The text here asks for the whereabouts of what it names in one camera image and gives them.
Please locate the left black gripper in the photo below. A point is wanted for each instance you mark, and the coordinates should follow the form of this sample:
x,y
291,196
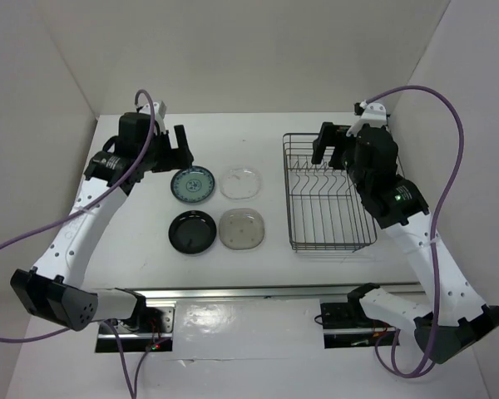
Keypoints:
x,y
176,158

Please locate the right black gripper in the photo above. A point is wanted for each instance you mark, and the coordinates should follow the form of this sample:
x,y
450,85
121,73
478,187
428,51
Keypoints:
x,y
333,135

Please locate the blue floral ceramic plate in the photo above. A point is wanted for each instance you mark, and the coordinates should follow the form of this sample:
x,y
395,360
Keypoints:
x,y
193,185

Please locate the clear glass plate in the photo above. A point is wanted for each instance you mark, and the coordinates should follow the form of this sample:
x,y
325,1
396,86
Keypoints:
x,y
240,183

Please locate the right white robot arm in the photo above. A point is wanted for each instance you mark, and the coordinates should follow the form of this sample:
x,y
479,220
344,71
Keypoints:
x,y
456,315

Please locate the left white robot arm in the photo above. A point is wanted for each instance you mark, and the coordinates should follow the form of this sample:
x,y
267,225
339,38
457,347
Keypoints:
x,y
52,288

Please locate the black round plate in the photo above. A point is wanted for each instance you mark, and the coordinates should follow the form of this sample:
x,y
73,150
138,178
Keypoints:
x,y
192,232

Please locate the smoky grey glass plate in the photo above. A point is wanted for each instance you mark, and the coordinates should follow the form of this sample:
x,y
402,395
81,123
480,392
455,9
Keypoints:
x,y
241,229

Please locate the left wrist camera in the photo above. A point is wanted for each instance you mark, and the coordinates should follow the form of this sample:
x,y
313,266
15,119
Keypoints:
x,y
159,109

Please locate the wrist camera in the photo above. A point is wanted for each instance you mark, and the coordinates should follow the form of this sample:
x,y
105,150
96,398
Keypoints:
x,y
373,114
159,109

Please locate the metal wire dish rack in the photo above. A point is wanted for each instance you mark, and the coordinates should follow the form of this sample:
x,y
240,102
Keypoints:
x,y
324,210

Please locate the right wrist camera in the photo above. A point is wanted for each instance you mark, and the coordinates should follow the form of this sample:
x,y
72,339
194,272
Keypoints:
x,y
373,114

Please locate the aluminium rail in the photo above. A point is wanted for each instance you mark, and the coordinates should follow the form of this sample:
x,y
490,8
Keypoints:
x,y
248,293

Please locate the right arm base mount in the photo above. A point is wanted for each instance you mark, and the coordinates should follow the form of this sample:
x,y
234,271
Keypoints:
x,y
342,329

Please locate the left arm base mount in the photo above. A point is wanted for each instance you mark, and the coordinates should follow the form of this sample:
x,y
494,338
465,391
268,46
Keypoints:
x,y
154,331

